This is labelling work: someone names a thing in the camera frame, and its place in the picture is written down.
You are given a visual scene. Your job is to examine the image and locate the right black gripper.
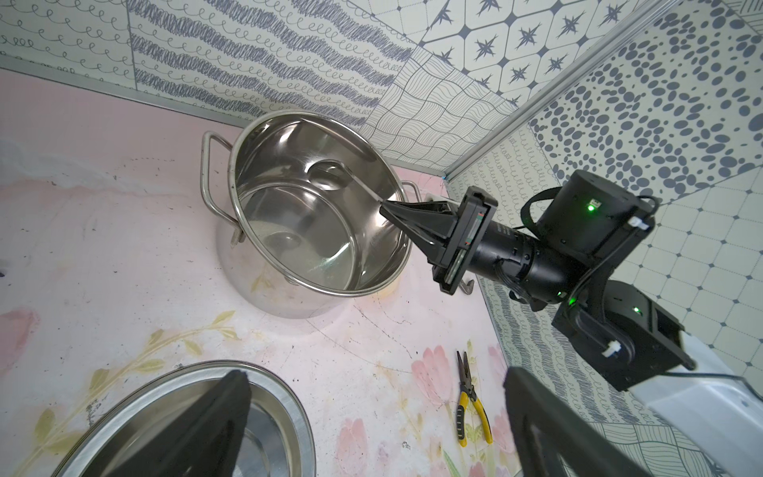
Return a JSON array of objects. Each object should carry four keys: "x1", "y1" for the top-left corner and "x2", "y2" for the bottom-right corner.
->
[{"x1": 380, "y1": 186, "x2": 498, "y2": 295}]

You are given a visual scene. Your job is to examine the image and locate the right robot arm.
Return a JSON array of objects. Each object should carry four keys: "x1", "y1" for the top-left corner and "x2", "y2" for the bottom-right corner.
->
[{"x1": 380, "y1": 171, "x2": 762, "y2": 476}]

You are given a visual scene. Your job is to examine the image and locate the yellow handled pliers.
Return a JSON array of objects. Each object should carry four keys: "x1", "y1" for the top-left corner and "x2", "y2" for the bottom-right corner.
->
[{"x1": 455, "y1": 351, "x2": 494, "y2": 447}]

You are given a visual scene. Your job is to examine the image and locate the stainless steel pot lid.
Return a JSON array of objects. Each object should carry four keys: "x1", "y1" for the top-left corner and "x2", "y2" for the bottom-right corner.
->
[{"x1": 55, "y1": 361, "x2": 317, "y2": 476}]

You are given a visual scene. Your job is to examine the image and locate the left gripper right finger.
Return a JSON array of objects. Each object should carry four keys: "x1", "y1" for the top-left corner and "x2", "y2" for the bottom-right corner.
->
[{"x1": 504, "y1": 367, "x2": 648, "y2": 477}]

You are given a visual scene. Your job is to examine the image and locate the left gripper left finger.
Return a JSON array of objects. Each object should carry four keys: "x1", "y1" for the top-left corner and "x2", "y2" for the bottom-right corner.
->
[{"x1": 97, "y1": 370, "x2": 252, "y2": 476}]

